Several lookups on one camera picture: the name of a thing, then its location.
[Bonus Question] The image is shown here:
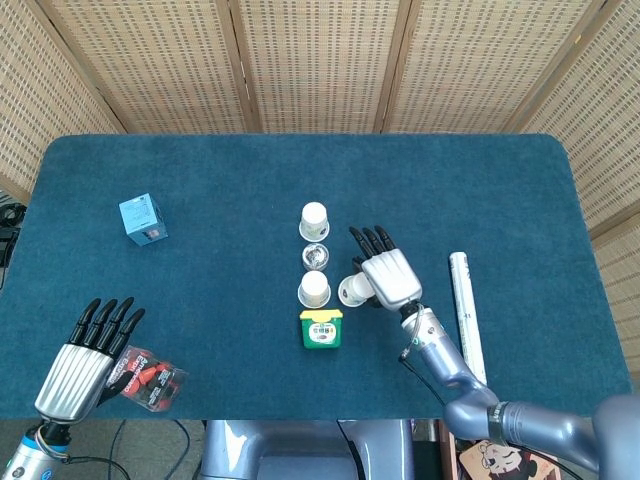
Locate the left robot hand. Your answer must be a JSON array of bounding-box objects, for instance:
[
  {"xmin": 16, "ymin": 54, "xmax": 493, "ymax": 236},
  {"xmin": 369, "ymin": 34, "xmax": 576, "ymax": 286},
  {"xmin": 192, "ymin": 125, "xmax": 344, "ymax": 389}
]
[{"xmin": 33, "ymin": 296, "xmax": 146, "ymax": 424}]

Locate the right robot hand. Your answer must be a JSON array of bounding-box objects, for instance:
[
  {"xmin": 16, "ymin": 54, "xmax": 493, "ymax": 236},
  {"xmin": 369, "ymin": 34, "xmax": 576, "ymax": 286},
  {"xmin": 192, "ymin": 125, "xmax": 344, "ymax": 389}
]
[{"xmin": 348, "ymin": 225, "xmax": 423, "ymax": 312}]

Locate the white rolled paper tube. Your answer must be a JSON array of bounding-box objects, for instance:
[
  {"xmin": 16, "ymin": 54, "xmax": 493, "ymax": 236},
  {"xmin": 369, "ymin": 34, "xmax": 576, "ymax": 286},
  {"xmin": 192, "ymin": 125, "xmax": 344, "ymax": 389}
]
[{"xmin": 448, "ymin": 251, "xmax": 489, "ymax": 387}]

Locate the green tub with yellow lid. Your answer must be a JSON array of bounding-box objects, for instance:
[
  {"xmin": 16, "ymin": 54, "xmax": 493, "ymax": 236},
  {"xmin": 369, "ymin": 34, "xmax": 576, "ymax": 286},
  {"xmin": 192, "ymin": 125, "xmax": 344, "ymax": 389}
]
[{"xmin": 298, "ymin": 308, "xmax": 345, "ymax": 349}]

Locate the woven bamboo folding screen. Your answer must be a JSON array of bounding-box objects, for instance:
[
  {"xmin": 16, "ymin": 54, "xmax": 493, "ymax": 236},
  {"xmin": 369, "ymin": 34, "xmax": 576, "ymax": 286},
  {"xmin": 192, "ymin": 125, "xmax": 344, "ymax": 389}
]
[{"xmin": 0, "ymin": 0, "xmax": 640, "ymax": 401}]

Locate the clear package with red items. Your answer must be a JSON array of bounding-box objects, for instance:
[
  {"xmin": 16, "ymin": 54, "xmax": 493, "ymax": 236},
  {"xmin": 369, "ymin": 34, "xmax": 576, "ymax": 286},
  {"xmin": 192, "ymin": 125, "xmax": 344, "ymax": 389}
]
[{"xmin": 107, "ymin": 344, "xmax": 190, "ymax": 414}]

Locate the cartoon printed cardboard box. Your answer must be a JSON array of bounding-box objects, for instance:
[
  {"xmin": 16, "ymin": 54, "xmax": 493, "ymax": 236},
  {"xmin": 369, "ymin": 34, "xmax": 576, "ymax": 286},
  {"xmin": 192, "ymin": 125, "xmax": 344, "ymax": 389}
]
[{"xmin": 458, "ymin": 438, "xmax": 559, "ymax": 480}]

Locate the light blue cardboard box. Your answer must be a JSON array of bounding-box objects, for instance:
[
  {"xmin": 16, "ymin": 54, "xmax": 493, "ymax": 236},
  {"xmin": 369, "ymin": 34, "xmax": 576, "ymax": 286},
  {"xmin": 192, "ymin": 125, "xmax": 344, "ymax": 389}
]
[{"xmin": 118, "ymin": 192, "xmax": 169, "ymax": 247}]

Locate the black floor cable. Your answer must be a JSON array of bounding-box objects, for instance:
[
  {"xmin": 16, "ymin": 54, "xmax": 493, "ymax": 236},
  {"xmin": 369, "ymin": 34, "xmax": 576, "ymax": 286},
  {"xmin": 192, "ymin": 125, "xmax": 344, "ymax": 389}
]
[{"xmin": 67, "ymin": 418, "xmax": 207, "ymax": 480}]

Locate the white cup with blue flower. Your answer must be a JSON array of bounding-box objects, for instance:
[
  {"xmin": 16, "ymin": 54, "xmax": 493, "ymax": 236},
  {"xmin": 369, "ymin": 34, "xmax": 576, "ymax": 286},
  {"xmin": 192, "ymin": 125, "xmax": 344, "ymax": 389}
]
[
  {"xmin": 337, "ymin": 272, "xmax": 375, "ymax": 307},
  {"xmin": 297, "ymin": 270, "xmax": 332, "ymax": 308}
]

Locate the black equipment on floor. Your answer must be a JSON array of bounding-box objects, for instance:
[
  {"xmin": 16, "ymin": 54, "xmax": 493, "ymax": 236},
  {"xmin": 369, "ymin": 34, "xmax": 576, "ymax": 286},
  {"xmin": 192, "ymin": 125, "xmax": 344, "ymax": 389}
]
[{"xmin": 0, "ymin": 201, "xmax": 27, "ymax": 267}]

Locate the grey robot torso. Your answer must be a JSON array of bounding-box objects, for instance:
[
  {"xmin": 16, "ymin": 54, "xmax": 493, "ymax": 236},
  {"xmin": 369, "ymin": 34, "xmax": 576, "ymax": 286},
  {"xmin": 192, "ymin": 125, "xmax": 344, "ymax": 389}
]
[{"xmin": 199, "ymin": 418, "xmax": 416, "ymax": 480}]

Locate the white cup with green leaves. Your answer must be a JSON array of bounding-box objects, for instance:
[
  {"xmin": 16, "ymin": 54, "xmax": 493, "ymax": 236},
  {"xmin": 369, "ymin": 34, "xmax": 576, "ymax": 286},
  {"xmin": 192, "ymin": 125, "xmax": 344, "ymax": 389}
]
[{"xmin": 298, "ymin": 201, "xmax": 332, "ymax": 241}]

